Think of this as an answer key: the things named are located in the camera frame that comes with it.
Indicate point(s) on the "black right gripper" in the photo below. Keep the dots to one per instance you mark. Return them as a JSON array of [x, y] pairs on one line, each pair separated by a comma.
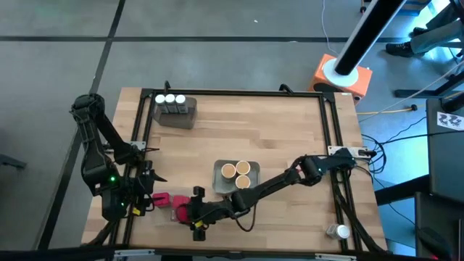
[[203, 212]]

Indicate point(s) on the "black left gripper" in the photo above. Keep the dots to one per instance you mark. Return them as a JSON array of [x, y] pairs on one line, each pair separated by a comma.
[[143, 188]]

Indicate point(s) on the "red lid spice jar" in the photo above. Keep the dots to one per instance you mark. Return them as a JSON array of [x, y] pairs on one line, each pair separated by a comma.
[[179, 215], [182, 200], [162, 199]]

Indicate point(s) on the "clear plastic bin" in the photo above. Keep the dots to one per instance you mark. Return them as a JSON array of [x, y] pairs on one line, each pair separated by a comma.
[[163, 218]]

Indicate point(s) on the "wooden lid spice jar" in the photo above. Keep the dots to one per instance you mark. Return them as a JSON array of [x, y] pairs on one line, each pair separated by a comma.
[[228, 170], [243, 181], [243, 167]]

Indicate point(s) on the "silver lid spice jar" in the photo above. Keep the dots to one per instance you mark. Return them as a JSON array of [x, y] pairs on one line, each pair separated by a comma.
[[180, 99], [339, 231], [160, 99], [169, 98]]

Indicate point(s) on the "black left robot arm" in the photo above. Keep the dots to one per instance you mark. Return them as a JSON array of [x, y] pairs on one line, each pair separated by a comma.
[[92, 152]]

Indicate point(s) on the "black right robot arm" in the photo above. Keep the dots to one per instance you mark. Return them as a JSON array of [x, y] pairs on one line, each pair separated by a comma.
[[275, 185]]

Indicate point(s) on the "grey tray top left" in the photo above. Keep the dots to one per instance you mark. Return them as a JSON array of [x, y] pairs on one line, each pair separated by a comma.
[[181, 121]]

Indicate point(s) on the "grey rectangular bin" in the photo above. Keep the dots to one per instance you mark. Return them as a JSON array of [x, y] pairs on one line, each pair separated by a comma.
[[255, 173]]

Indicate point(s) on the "black foreground beam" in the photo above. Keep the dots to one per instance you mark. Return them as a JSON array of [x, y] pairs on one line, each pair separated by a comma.
[[54, 254]]

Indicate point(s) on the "dark grey floor foot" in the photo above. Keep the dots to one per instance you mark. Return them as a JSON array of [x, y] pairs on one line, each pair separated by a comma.
[[11, 162]]

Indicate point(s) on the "white round pole base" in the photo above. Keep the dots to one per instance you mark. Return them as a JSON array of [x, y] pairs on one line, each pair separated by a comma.
[[330, 74]]

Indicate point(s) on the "black desk crossbar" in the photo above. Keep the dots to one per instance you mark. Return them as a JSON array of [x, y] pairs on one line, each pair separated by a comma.
[[398, 190]]

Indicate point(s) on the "orange box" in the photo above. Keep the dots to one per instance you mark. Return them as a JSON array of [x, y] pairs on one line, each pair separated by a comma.
[[362, 81]]

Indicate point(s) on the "black computer mouse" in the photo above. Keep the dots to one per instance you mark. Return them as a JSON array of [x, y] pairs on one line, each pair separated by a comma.
[[431, 237]]

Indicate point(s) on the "black desk surface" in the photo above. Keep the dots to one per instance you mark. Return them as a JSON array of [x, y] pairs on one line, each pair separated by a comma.
[[435, 214]]

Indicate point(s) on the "black stand leg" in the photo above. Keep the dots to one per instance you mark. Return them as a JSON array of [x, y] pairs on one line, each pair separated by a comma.
[[417, 93]]

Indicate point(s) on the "black desk panel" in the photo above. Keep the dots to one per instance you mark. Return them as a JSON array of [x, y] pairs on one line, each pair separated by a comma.
[[447, 163]]

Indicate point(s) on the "person's shoe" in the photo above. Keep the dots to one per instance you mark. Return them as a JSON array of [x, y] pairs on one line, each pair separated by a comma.
[[419, 32], [398, 49]]

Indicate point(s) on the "white printed tag sheet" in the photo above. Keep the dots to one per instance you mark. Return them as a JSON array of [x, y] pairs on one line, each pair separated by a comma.
[[449, 120]]

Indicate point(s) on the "person's leg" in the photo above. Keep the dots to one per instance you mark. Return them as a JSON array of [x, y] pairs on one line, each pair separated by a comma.
[[438, 36], [440, 18]]

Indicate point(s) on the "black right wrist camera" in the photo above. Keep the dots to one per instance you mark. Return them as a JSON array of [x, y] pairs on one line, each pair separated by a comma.
[[198, 233]]

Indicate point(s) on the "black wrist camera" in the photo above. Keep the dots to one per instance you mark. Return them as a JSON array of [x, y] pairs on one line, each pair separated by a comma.
[[147, 166], [198, 233]]

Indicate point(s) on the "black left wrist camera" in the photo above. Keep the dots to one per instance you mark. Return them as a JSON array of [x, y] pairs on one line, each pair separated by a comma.
[[147, 166]]

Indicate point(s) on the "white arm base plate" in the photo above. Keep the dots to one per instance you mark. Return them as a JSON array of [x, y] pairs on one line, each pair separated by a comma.
[[138, 145], [335, 149]]

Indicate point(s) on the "silver beam bracket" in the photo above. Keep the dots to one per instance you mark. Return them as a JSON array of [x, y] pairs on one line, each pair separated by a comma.
[[335, 257], [134, 252]]

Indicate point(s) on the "black metal table frame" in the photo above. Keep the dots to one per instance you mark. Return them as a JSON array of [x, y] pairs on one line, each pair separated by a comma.
[[221, 92]]

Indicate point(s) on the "black camera pole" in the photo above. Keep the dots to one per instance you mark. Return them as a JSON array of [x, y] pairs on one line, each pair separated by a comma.
[[366, 32]]

